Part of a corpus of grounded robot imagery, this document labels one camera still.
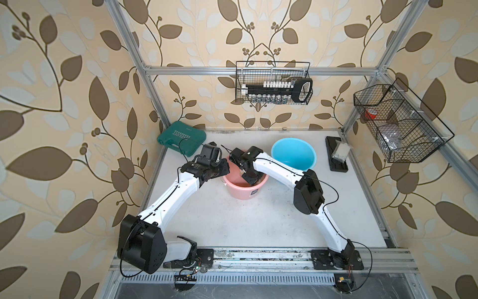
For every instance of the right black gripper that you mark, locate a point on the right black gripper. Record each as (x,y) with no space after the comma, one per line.
(249,180)

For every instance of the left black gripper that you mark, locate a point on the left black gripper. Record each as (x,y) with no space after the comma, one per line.
(224,166)

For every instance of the pink plastic bucket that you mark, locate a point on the pink plastic bucket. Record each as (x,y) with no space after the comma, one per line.
(240,188)

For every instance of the blue plastic bucket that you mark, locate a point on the blue plastic bucket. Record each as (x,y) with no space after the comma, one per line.
(295,153)

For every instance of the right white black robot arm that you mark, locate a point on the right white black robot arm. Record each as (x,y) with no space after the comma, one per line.
(308,199)

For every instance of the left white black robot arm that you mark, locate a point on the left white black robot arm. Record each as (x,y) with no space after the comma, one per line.
(141,240)

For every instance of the green plastic tool case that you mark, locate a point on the green plastic tool case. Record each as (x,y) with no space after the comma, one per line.
(182,138)

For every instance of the black socket set holder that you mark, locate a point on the black socket set holder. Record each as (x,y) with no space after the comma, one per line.
(298,91)

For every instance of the black tray with plastic bag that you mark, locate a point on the black tray with plastic bag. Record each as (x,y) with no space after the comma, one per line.
(337,153)

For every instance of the silver foil bag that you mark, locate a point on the silver foil bag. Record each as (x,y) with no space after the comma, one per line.
(392,136)

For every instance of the black wire basket back wall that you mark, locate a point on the black wire basket back wall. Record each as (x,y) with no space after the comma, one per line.
(256,72)

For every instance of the black wire basket wall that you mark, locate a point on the black wire basket wall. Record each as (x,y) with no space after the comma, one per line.
(423,132)
(256,72)

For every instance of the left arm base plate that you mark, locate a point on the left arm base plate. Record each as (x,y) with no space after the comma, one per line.
(198,258)

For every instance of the aluminium front rail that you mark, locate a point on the aluminium front rail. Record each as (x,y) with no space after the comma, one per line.
(281,259)

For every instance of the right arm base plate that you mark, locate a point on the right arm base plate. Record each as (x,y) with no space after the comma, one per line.
(328,260)

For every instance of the black wire basket right wall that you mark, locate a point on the black wire basket right wall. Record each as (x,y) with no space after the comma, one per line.
(423,132)

